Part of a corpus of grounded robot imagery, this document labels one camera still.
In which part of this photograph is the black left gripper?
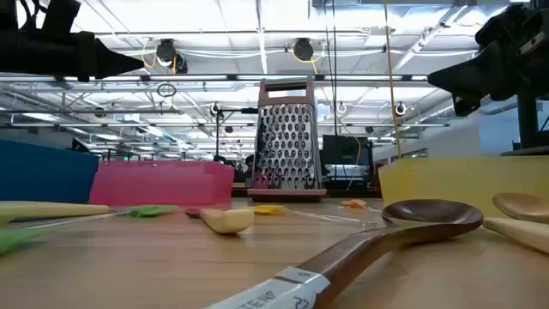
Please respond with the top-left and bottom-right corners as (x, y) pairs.
(0, 29), (146, 83)

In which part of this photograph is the dark wooden spoon with label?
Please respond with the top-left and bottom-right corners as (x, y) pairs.
(204, 198), (485, 309)

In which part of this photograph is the yellow spatula with clear handle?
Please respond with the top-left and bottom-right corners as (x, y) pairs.
(252, 204), (375, 229)

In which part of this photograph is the grey desk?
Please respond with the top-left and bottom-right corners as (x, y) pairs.
(499, 144), (549, 157)

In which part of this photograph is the blue plastic bin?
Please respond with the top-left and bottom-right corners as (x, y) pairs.
(0, 139), (100, 205)

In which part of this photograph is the green spatula with clear handle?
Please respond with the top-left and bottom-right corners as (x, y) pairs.
(25, 204), (180, 229)
(0, 227), (49, 258)

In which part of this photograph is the pink plastic tray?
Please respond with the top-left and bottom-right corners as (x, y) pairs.
(88, 160), (236, 208)

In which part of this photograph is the pink steel box grater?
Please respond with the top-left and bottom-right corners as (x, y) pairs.
(247, 76), (329, 203)

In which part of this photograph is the black coiled cable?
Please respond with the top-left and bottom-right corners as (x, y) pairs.
(156, 82), (178, 99)

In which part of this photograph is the yellow translucent plastic bin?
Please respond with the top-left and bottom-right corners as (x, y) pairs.
(377, 154), (549, 218)

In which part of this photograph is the long black cable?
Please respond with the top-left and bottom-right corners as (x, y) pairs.
(322, 0), (339, 147)

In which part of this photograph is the black round ceiling fixture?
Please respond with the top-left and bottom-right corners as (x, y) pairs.
(293, 37), (315, 62)
(154, 38), (189, 75)

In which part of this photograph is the black camera stand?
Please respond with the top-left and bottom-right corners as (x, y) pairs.
(209, 101), (261, 162)

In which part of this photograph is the orange spatula with clear handle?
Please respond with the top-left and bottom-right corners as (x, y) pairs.
(341, 198), (383, 214)

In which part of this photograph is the black metal table frame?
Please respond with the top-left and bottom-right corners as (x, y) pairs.
(231, 187), (383, 199)

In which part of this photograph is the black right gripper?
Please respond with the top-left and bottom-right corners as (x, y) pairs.
(426, 0), (549, 118)

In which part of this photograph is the long yellow cable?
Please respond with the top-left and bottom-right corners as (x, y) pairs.
(383, 0), (403, 160)

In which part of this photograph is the black background monitor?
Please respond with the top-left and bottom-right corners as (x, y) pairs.
(321, 135), (375, 191)

